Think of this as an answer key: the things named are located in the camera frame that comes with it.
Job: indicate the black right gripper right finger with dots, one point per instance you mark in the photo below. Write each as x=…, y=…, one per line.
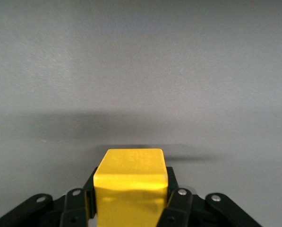
x=178, y=208

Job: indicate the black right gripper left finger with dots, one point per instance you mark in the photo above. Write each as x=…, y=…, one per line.
x=70, y=208

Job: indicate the yellow wooden block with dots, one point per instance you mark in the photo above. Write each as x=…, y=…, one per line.
x=131, y=184

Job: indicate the dark grey table mat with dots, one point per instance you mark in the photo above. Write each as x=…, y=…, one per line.
x=140, y=71

